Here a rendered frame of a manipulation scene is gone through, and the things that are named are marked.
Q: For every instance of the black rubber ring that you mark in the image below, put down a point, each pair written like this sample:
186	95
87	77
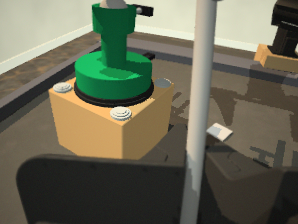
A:
112	103

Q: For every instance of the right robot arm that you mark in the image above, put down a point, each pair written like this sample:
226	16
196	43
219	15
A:
286	38

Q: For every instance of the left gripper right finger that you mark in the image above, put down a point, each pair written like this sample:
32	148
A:
237	190

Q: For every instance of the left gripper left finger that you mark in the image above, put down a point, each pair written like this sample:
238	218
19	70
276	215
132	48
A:
69	189

